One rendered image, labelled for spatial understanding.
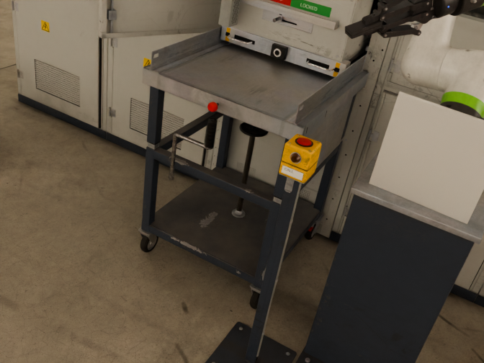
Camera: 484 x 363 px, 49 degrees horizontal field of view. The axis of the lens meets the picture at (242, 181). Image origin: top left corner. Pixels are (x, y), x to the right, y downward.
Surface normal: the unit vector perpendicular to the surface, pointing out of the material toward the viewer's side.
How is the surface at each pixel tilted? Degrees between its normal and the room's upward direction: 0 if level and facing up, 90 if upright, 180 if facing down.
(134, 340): 0
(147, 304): 0
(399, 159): 90
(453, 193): 90
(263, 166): 90
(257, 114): 90
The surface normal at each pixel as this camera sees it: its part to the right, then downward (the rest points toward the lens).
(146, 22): 0.56, 0.51
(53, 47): -0.48, 0.41
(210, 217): 0.15, -0.83
